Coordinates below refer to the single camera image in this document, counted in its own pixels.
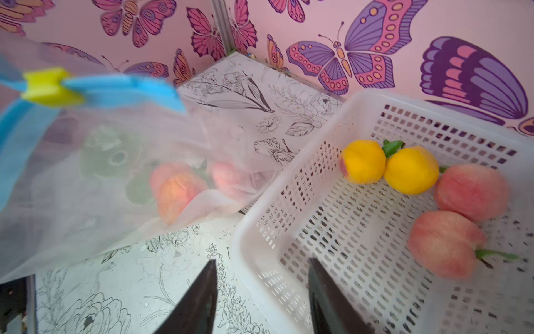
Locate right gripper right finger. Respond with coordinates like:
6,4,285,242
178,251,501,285
308,257,373,334

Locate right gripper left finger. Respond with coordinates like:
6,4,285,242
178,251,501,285
155,260,218,334

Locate orange-red peach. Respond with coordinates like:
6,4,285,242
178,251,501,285
150,163,209,225

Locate pink peach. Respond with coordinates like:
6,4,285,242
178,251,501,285
434,164,510,223
208,162,268,204

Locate clear blue-zipper zip-top bag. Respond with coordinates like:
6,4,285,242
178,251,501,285
1,33,281,283

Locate pink peach mid right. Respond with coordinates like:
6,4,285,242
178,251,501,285
407,211,520,279

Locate yellow peach left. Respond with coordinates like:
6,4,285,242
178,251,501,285
340,140,387,185

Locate yellow peach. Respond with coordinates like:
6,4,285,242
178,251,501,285
340,140,387,185
383,146,439,195

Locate yellow peach right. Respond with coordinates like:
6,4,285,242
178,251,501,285
383,146,439,195

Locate pink plastic basket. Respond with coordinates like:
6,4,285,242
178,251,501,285
231,91,533,333

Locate aluminium frame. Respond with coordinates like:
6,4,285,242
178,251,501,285
211,0,235,55

